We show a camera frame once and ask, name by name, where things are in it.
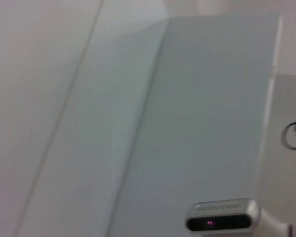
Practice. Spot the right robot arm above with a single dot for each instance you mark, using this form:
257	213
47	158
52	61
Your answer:
273	224

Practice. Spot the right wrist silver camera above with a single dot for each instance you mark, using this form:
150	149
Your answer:
219	223

